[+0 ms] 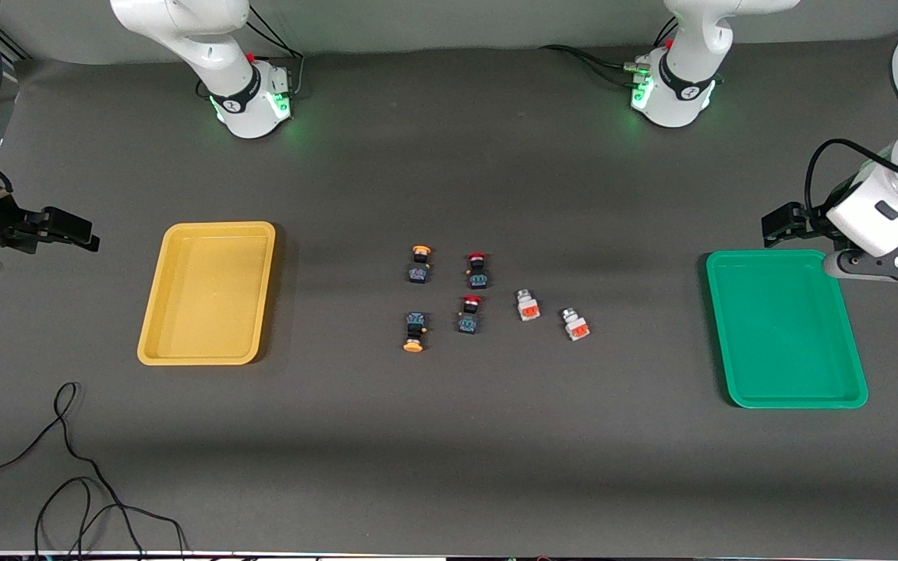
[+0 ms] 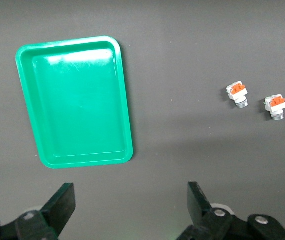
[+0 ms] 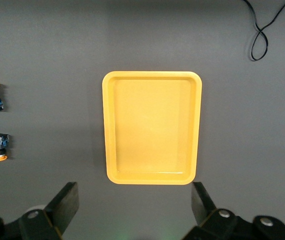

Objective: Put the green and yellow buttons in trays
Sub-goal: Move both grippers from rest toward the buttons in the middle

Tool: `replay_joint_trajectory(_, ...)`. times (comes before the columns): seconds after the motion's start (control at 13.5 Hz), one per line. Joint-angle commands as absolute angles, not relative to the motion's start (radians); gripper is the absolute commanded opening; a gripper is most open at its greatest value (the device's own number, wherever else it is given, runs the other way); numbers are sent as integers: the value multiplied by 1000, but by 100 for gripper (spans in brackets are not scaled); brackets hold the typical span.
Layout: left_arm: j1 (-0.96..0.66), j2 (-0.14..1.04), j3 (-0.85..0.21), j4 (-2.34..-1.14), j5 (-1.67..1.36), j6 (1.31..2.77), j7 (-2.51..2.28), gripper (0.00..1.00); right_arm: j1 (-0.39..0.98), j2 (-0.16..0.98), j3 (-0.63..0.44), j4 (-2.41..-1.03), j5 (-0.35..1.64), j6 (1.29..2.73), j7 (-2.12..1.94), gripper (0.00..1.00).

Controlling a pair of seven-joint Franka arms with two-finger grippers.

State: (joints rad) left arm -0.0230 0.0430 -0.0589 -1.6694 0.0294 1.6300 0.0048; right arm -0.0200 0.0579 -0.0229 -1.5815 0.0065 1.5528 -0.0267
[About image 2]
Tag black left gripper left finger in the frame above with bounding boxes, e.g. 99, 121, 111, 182
14, 182, 77, 240

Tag green plastic tray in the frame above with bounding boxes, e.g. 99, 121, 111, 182
15, 35, 135, 171

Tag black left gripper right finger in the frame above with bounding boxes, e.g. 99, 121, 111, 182
179, 181, 234, 240

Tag dark grey table mat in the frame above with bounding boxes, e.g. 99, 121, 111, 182
0, 0, 285, 240

